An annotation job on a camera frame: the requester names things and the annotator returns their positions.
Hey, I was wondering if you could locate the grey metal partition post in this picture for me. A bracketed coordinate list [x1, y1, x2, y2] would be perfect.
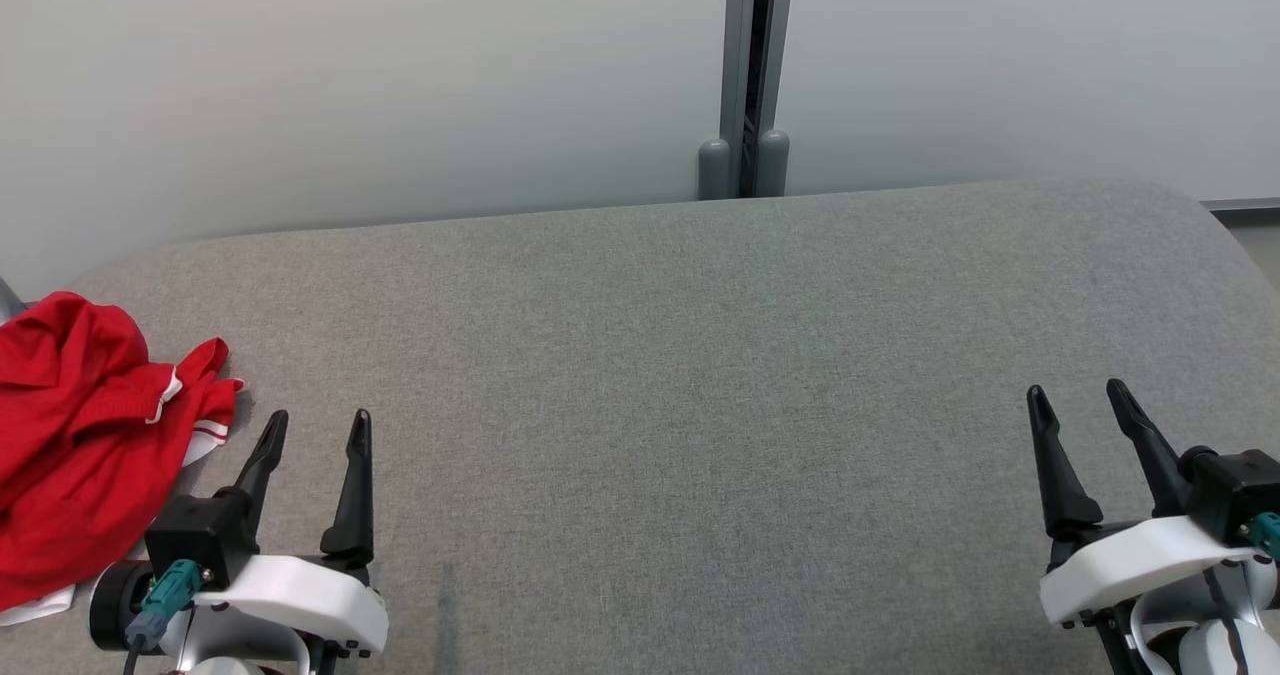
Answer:
[697, 0, 798, 201]

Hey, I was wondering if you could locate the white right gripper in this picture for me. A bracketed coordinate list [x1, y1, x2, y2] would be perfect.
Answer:
[1027, 378, 1266, 628]

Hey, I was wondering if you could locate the grey fabric sofa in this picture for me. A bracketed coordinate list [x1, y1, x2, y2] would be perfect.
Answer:
[0, 177, 1280, 675]

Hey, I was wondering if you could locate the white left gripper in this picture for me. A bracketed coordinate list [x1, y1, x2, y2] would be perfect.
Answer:
[88, 408, 389, 675]

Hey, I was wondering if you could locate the teal plug left camera cable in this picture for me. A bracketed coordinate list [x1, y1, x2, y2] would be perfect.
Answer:
[122, 558, 203, 675]

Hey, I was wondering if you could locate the red basketball jersey white trim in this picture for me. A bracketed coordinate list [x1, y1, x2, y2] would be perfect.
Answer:
[0, 337, 245, 626]

